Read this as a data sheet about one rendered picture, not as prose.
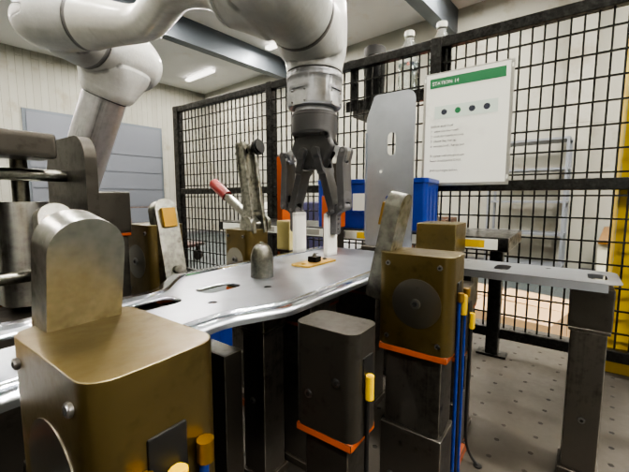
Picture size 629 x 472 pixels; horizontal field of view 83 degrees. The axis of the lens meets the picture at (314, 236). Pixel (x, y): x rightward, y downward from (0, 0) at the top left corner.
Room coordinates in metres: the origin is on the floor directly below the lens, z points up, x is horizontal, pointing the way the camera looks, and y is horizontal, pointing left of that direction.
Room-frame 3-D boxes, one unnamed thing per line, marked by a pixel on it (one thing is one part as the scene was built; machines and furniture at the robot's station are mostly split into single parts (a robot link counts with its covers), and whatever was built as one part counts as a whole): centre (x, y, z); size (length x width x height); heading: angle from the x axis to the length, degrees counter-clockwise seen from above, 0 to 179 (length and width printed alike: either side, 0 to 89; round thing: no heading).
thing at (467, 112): (0.98, -0.41, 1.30); 0.23 x 0.02 x 0.31; 54
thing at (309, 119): (0.60, 0.00, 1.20); 0.08 x 0.07 x 0.09; 54
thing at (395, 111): (0.80, -0.17, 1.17); 0.12 x 0.01 x 0.34; 54
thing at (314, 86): (0.60, 0.00, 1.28); 0.09 x 0.09 x 0.06
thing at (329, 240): (0.58, -0.03, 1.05); 0.03 x 0.01 x 0.07; 144
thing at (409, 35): (1.18, -0.30, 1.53); 0.07 x 0.07 x 0.20
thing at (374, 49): (1.25, -0.20, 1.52); 0.07 x 0.07 x 0.18
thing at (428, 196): (1.00, -0.18, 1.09); 0.30 x 0.17 x 0.13; 61
